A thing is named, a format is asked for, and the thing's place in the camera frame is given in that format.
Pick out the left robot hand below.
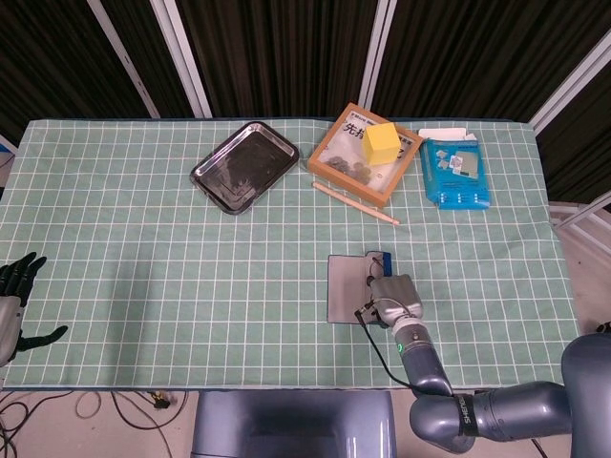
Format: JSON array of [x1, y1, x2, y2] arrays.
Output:
[[0, 251, 69, 367]]

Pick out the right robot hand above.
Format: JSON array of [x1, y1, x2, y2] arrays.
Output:
[[369, 274, 425, 330]]

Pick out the wire-rimmed eyeglasses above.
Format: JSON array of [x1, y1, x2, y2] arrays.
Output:
[[365, 255, 386, 290]]

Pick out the dark blue glasses case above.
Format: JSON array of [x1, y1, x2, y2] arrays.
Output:
[[327, 249, 395, 324]]

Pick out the light wooden stick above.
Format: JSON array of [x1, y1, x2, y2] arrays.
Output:
[[311, 180, 401, 225]]

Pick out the blue cardboard package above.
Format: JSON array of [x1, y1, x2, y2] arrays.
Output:
[[419, 137, 492, 211]]

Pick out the yellow foam cube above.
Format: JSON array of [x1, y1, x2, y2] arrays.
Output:
[[361, 121, 401, 167]]

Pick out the green checked tablecloth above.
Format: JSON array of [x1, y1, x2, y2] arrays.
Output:
[[2, 117, 581, 390]]

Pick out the clear printed plastic bag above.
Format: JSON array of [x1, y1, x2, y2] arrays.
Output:
[[324, 110, 415, 192]]

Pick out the blue grey robot torso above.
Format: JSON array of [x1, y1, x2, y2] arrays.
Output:
[[190, 389, 397, 458]]

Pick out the white flat paper box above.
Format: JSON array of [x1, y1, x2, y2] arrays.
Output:
[[417, 126, 478, 142]]

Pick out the shiny metal tray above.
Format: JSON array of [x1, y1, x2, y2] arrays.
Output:
[[190, 120, 301, 217]]

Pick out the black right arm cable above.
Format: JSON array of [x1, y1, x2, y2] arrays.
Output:
[[354, 307, 416, 390]]

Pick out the wooden frame box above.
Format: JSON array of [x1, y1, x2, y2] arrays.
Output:
[[306, 101, 425, 209]]

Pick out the loose floor cables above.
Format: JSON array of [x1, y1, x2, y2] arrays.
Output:
[[0, 389, 192, 458]]

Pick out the aluminium frame bar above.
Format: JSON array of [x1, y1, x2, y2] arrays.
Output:
[[548, 190, 611, 239]]

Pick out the angled white corner post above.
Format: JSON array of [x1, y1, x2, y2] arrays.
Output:
[[527, 37, 611, 135]]

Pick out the thin white partition post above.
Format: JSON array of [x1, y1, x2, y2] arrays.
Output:
[[88, 0, 161, 118]]

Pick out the wide white partition post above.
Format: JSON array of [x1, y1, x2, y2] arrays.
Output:
[[150, 0, 214, 118]]

